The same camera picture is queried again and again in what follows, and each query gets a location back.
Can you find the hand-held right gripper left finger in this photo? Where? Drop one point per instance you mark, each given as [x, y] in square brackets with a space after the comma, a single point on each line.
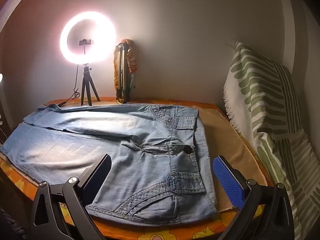
[98, 177]

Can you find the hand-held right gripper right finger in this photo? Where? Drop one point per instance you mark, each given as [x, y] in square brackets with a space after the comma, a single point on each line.
[227, 180]

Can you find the light blue denim pants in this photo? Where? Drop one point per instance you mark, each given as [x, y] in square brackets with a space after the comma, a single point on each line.
[100, 135]

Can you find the beige blanket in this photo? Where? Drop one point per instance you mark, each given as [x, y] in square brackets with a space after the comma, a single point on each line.
[225, 135]

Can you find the green white patterned pillow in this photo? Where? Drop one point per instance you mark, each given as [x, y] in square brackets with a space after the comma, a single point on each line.
[260, 100]

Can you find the black mini tripod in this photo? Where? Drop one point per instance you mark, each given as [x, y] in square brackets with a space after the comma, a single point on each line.
[86, 85]

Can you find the folded silver tripod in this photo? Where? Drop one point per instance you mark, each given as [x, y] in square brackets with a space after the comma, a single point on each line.
[122, 75]

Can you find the folded tripod with orange cloth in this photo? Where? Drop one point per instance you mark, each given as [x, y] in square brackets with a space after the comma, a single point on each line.
[132, 60]

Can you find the small black camera mount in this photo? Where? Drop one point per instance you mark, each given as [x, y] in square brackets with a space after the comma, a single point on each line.
[85, 42]

